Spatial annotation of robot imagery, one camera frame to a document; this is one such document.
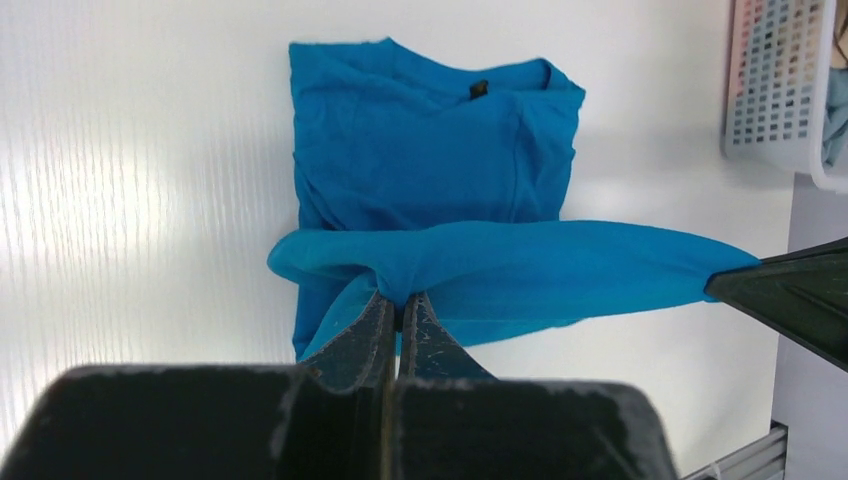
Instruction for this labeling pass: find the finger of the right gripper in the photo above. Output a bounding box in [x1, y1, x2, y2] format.
[705, 238, 847, 371]

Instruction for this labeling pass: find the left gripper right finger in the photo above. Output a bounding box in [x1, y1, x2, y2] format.
[399, 293, 495, 380]

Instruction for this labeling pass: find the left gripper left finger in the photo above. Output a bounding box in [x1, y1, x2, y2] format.
[300, 292, 396, 393]

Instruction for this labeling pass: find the grey blue t shirt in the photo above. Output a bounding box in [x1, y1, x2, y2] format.
[822, 68, 847, 168]

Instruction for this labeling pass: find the white plastic laundry basket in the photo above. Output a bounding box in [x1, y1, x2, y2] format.
[722, 1, 847, 194]

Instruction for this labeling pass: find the beige t shirt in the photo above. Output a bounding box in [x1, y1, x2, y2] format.
[830, 0, 848, 70]

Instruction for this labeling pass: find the aluminium frame rail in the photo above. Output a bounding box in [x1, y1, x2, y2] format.
[683, 423, 788, 480]

